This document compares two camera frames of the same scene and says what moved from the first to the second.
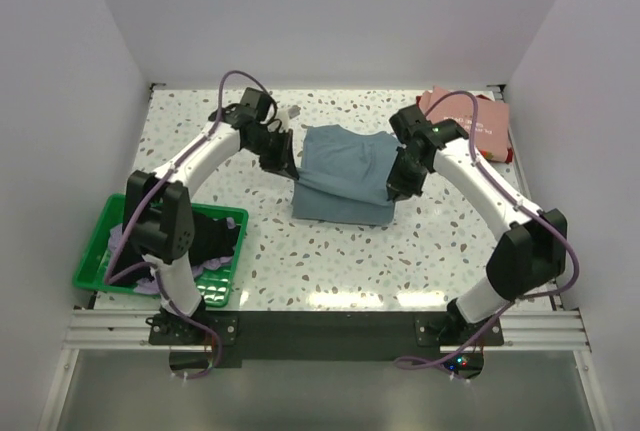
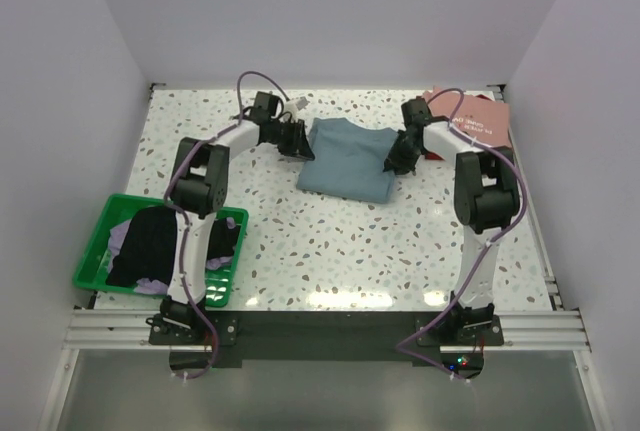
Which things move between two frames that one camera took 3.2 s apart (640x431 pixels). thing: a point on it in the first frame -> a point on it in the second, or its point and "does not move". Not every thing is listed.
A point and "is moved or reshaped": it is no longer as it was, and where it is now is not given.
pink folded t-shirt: (492, 122) does not move
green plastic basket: (212, 285) does not move
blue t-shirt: (345, 176) is moved or reshaped
